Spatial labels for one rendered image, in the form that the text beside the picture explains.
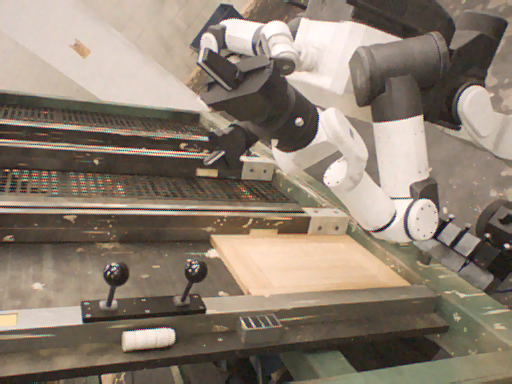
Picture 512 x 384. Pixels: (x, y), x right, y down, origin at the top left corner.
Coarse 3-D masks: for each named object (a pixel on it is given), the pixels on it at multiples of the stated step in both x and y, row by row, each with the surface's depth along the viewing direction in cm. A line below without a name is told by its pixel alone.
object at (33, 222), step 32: (0, 224) 97; (32, 224) 99; (64, 224) 102; (96, 224) 105; (128, 224) 107; (160, 224) 110; (192, 224) 114; (224, 224) 117; (256, 224) 121; (288, 224) 125; (320, 224) 129
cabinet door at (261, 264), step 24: (216, 240) 114; (240, 240) 116; (264, 240) 119; (288, 240) 122; (312, 240) 125; (336, 240) 127; (240, 264) 104; (264, 264) 107; (288, 264) 109; (312, 264) 111; (336, 264) 114; (360, 264) 116; (384, 264) 118; (264, 288) 96; (288, 288) 98; (312, 288) 100; (336, 288) 101
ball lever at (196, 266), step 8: (192, 264) 71; (200, 264) 72; (184, 272) 72; (192, 272) 71; (200, 272) 71; (192, 280) 72; (200, 280) 72; (184, 288) 77; (184, 296) 78; (176, 304) 79; (184, 304) 79
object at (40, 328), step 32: (384, 288) 101; (416, 288) 104; (32, 320) 70; (64, 320) 72; (128, 320) 75; (160, 320) 77; (192, 320) 79; (224, 320) 82; (288, 320) 88; (320, 320) 91; (0, 352) 68
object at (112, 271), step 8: (112, 264) 67; (120, 264) 67; (104, 272) 67; (112, 272) 66; (120, 272) 66; (128, 272) 68; (104, 280) 67; (112, 280) 66; (120, 280) 66; (112, 288) 70; (112, 296) 72; (104, 304) 74; (112, 304) 75
